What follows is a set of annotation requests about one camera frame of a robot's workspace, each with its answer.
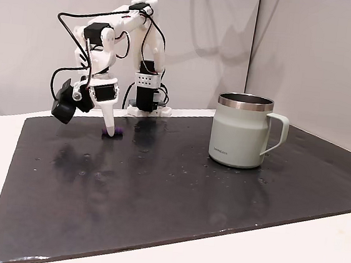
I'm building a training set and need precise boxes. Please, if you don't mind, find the black camera box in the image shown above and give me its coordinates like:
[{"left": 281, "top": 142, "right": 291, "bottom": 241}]
[{"left": 49, "top": 77, "right": 81, "bottom": 126}]

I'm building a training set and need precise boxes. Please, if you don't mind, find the black power cable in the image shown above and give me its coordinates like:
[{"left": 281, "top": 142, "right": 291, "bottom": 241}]
[{"left": 121, "top": 81, "right": 137, "bottom": 111}]

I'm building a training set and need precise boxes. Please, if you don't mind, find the black camera cable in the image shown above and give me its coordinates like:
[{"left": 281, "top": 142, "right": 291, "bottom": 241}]
[{"left": 47, "top": 5, "right": 136, "bottom": 109}]

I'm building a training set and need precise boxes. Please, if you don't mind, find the pale green steel mug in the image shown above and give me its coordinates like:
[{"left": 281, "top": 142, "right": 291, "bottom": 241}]
[{"left": 207, "top": 91, "right": 293, "bottom": 174}]

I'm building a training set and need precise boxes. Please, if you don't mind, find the purple pen grip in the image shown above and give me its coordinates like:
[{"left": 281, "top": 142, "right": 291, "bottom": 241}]
[{"left": 101, "top": 124, "right": 124, "bottom": 138}]

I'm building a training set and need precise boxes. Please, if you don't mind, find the black table mat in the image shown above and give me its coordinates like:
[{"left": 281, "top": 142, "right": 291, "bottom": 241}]
[{"left": 0, "top": 92, "right": 351, "bottom": 263}]

